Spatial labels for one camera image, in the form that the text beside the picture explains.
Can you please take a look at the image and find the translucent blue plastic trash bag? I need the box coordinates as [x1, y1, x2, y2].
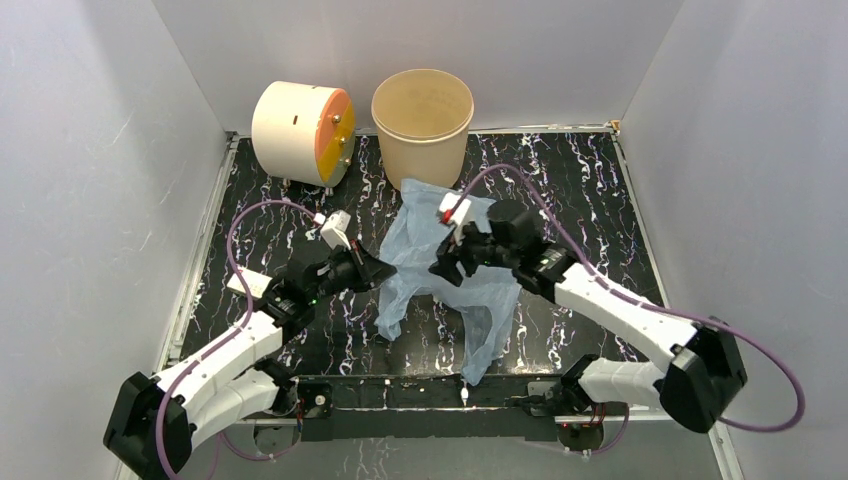
[375, 179, 521, 386]

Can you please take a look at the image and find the beige round trash bin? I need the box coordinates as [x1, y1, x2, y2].
[371, 69, 475, 190]

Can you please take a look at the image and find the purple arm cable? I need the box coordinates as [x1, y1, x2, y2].
[457, 163, 807, 434]
[153, 199, 326, 480]

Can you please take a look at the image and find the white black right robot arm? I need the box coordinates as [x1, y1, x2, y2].
[377, 193, 748, 433]

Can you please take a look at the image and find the white cylinder with orange face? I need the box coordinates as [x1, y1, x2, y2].
[251, 81, 356, 188]

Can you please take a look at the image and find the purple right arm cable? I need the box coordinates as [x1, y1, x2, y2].
[457, 163, 807, 434]

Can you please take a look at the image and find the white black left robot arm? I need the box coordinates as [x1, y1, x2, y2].
[103, 242, 396, 479]

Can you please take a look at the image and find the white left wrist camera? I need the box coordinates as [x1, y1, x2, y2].
[313, 210, 351, 250]

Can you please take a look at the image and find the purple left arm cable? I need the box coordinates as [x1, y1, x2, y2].
[153, 199, 326, 480]

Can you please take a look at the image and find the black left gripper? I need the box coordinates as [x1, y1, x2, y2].
[310, 239, 398, 305]

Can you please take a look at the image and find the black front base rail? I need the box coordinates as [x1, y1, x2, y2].
[251, 374, 631, 455]

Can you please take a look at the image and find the white trash bag box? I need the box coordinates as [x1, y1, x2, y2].
[226, 267, 272, 300]

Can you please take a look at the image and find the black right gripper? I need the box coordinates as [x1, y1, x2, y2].
[428, 216, 517, 288]

